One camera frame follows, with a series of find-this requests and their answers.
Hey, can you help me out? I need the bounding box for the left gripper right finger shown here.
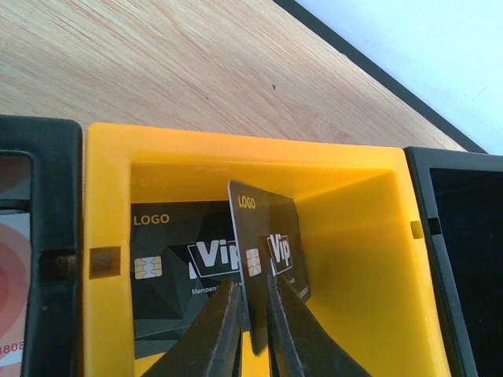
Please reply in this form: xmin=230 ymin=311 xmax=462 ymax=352
xmin=266 ymin=276 xmax=369 ymax=376

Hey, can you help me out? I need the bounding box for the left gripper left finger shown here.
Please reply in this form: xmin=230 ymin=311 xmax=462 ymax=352
xmin=144 ymin=279 xmax=242 ymax=377

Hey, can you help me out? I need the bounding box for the brown VIP card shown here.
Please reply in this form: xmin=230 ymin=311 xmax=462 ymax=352
xmin=130 ymin=201 xmax=242 ymax=359

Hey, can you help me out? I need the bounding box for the white red-dot card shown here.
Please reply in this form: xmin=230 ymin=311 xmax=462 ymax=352
xmin=1 ymin=156 xmax=31 ymax=376

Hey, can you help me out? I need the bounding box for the yellow bin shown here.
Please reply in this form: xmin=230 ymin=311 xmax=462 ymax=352
xmin=83 ymin=123 xmax=450 ymax=376

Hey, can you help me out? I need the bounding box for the left black bin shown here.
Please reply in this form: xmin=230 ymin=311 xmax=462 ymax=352
xmin=1 ymin=115 xmax=83 ymax=376

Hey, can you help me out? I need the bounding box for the black bin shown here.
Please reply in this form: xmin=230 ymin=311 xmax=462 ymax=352
xmin=405 ymin=147 xmax=502 ymax=376
xmin=1 ymin=115 xmax=83 ymax=376

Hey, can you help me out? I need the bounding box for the right black bin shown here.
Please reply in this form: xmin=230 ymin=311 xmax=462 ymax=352
xmin=405 ymin=147 xmax=502 ymax=376

